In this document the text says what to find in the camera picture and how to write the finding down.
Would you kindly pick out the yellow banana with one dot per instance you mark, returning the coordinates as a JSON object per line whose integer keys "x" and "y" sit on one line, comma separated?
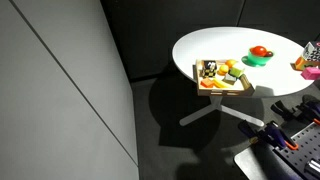
{"x": 221, "y": 83}

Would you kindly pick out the black and red pad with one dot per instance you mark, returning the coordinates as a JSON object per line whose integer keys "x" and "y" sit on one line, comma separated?
{"x": 312, "y": 51}

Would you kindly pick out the white table pedestal base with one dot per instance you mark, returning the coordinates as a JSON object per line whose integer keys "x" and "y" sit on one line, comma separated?
{"x": 216, "y": 104}

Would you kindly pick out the green bowl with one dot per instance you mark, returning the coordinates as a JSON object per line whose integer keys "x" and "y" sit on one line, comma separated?
{"x": 259, "y": 60}

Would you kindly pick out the purple black spring clamp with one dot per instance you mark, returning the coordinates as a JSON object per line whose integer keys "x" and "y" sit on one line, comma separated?
{"x": 298, "y": 111}
{"x": 275, "y": 135}

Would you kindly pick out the wooden tray box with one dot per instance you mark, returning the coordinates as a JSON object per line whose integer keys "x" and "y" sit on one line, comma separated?
{"x": 224, "y": 92}

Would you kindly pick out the grey block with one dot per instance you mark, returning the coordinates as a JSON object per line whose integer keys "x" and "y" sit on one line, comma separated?
{"x": 229, "y": 79}

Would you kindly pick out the small black white patterned cube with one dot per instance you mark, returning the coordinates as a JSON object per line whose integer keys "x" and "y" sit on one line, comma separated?
{"x": 209, "y": 68}

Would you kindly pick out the pink block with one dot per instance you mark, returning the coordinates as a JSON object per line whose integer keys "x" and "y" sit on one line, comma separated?
{"x": 310, "y": 73}

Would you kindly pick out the green block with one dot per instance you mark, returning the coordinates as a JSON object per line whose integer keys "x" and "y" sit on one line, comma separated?
{"x": 237, "y": 71}

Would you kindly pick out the orange red block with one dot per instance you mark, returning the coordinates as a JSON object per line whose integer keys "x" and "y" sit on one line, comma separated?
{"x": 207, "y": 83}

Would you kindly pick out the dark red plum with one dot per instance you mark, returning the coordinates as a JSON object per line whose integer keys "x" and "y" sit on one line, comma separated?
{"x": 269, "y": 54}

